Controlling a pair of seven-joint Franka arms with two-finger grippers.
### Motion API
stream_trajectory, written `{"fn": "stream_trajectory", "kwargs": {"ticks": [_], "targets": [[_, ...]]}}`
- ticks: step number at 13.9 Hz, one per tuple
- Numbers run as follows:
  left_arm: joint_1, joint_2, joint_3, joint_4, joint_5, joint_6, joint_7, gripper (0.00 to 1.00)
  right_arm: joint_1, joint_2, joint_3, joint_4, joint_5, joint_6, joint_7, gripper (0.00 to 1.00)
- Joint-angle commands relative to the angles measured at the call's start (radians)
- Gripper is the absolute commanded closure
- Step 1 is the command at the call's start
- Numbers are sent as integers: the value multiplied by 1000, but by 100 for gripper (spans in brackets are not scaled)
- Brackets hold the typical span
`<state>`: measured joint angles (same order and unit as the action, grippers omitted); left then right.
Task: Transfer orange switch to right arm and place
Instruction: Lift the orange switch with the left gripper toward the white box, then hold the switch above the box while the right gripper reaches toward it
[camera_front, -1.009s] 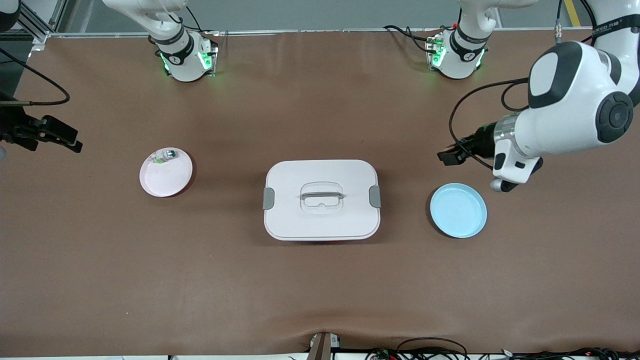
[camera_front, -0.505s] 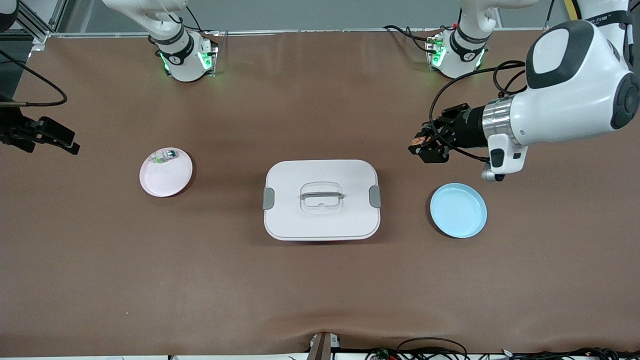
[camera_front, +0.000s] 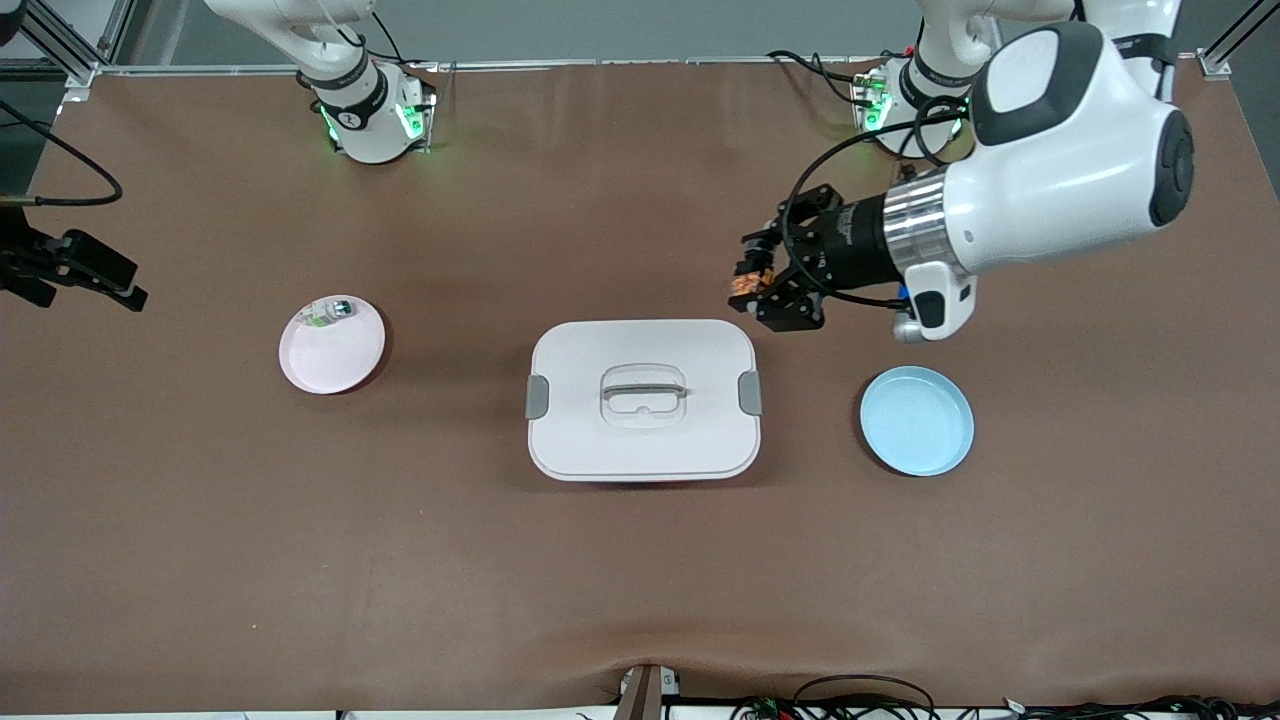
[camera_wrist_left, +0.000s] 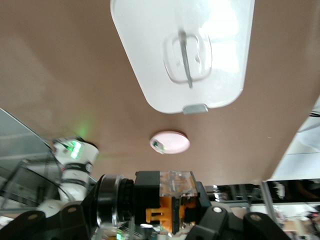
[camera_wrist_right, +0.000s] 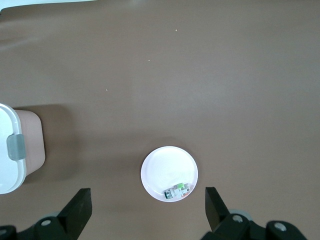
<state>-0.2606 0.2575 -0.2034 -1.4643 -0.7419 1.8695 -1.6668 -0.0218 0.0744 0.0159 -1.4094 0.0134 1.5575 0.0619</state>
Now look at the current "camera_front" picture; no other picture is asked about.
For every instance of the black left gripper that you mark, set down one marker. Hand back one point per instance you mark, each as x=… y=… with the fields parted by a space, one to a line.
x=853 y=243

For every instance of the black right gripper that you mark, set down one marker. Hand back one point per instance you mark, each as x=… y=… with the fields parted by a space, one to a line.
x=30 y=254

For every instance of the orange push button switch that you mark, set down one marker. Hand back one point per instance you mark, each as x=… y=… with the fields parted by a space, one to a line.
x=750 y=280

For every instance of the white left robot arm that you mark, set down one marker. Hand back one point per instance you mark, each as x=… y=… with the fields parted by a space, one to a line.
x=1060 y=190

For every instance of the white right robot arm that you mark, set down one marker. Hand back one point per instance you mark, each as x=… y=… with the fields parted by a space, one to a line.
x=370 y=130

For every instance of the light blue round plate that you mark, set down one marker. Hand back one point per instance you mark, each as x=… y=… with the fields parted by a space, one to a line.
x=915 y=420

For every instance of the white lidded storage box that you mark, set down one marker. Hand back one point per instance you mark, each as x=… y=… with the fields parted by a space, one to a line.
x=640 y=440

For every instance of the pink round plate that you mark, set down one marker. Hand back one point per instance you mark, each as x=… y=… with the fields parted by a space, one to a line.
x=325 y=360

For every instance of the aluminium frame post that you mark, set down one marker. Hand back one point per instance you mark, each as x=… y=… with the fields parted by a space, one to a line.
x=1225 y=50
x=75 y=50

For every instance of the metal table edge rail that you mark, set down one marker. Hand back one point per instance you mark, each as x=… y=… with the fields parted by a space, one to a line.
x=650 y=62

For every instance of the green push button switch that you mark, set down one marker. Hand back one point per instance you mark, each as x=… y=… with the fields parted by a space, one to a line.
x=330 y=312

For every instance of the metal table edge bracket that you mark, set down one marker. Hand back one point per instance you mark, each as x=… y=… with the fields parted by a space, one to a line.
x=645 y=695

